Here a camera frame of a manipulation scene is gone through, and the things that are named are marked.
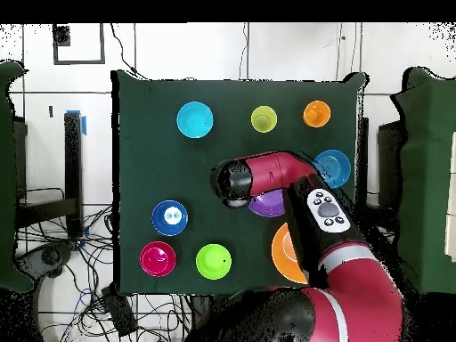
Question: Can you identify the large purple bowl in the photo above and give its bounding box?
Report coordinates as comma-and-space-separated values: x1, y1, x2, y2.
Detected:
248, 188, 287, 219

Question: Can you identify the green bowl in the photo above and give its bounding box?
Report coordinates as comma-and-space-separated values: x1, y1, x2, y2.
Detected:
194, 242, 233, 281

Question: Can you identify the dark blue bowl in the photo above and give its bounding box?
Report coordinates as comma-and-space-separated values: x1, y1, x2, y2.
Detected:
151, 199, 190, 238

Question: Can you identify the red-pink cup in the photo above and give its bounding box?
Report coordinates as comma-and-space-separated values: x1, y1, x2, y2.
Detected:
144, 246, 173, 273

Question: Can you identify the red-pink bowl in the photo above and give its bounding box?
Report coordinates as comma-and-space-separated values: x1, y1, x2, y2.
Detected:
139, 240, 178, 278

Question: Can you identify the dark green tablecloth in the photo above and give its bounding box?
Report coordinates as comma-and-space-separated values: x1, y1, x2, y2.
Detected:
110, 69, 368, 297

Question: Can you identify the cyan bowl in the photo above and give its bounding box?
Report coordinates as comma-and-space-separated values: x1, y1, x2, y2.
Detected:
176, 101, 215, 139

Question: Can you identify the yellow-green cup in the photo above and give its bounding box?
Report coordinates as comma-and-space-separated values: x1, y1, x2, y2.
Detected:
249, 105, 278, 134

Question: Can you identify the large orange bowl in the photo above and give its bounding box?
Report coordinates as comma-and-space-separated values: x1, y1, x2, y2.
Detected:
271, 222, 310, 285

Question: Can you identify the blue ribbed bowl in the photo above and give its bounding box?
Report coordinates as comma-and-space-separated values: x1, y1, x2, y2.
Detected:
312, 149, 353, 190

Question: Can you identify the orange cup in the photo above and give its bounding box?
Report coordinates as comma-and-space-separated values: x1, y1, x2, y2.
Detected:
302, 100, 332, 128

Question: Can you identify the black floor box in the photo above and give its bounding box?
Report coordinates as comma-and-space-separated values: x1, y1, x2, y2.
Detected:
100, 284, 139, 338

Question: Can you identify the black crossbar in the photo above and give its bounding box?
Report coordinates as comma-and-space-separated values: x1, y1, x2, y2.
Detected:
15, 197, 79, 229

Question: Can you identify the neighbouring green cloth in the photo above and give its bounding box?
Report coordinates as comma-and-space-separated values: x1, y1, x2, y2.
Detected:
0, 60, 34, 294
386, 67, 456, 297

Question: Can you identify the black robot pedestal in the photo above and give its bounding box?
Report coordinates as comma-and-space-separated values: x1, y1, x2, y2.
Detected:
191, 294, 215, 323

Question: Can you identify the black post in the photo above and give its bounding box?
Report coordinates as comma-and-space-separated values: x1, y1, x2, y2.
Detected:
63, 110, 85, 239

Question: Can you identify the black square frame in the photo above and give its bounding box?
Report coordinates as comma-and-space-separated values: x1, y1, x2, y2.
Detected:
52, 22, 107, 66

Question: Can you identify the grey pedestal foot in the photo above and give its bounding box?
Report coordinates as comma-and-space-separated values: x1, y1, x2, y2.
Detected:
17, 241, 76, 282

